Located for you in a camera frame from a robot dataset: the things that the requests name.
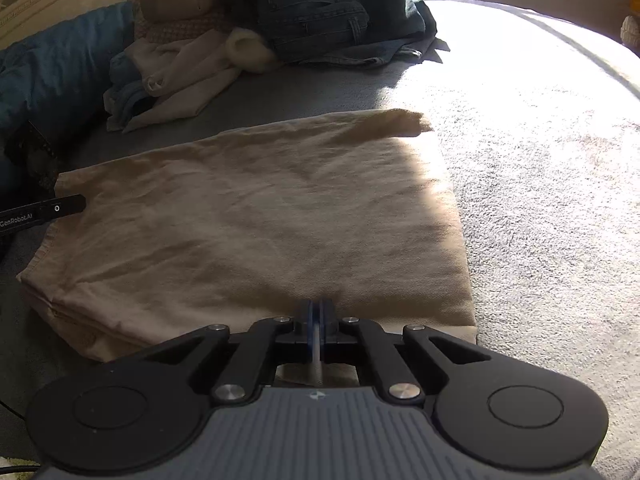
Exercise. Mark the pink houndstooth garment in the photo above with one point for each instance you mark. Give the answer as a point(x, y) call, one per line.
point(180, 27)

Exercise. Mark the white garment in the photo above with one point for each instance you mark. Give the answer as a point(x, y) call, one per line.
point(185, 80)

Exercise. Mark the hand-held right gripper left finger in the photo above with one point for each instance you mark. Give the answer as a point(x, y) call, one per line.
point(311, 322)

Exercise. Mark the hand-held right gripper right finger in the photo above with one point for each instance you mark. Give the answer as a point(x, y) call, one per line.
point(327, 322)

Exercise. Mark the blue quilt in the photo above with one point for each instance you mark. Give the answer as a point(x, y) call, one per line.
point(55, 70)

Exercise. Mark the blue denim jeans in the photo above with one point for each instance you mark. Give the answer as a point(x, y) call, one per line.
point(325, 10)

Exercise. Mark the beige pants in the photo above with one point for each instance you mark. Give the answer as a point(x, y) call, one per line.
point(250, 220)

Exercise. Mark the white fleece sleeve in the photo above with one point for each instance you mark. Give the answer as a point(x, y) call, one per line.
point(250, 52)

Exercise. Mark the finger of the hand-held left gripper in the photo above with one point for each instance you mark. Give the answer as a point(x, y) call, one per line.
point(60, 207)

